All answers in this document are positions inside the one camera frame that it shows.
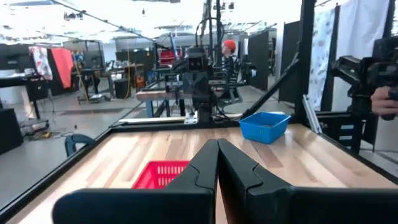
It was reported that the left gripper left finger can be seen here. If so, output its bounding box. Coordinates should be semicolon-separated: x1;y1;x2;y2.
52;138;220;224

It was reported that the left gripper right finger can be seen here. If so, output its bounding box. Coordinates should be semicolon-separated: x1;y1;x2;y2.
217;138;398;224

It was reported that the red plastic basket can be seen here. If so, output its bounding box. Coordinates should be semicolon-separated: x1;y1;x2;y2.
132;160;190;190

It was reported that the red tool chest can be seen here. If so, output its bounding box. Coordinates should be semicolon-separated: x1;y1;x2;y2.
159;49;183;67

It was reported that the person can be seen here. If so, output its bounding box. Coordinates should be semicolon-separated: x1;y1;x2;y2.
220;39;243;97

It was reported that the black partition panel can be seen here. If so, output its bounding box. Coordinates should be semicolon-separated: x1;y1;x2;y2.
277;20;302;104
248;30;270;92

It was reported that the black waste bin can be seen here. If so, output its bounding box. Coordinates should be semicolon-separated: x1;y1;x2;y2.
113;78;132;100

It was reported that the blue plastic basket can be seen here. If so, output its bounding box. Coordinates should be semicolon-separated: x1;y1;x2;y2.
238;111;292;145

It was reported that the black table clamp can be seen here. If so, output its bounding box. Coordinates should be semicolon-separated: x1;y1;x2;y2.
64;133;96;158

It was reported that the silver aluminium profile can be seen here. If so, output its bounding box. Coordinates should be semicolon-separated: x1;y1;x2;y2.
302;94;323;135

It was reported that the white patterned curtain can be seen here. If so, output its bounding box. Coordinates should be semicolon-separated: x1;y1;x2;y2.
307;7;337;112

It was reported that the person's hand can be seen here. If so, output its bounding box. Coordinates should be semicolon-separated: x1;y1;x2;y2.
370;86;398;118

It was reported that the red hanging cloth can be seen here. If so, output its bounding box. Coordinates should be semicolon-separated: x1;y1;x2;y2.
50;47;75;89

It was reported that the black floor box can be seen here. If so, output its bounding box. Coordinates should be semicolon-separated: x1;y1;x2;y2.
0;107;24;156

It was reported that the white floral hanging cloth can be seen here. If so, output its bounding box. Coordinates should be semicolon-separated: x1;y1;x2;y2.
29;45;54;82

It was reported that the black background desk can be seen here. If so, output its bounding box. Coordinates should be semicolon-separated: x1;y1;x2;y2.
0;73;51;121

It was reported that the plain white curtain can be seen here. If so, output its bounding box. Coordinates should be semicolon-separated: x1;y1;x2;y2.
330;0;391;113

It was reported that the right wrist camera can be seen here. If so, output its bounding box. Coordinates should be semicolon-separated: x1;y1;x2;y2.
187;55;208;72

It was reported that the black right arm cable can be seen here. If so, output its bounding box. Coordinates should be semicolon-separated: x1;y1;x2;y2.
195;17;225;50

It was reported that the black floor cable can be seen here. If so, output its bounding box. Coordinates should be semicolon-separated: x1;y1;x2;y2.
23;124;77;141

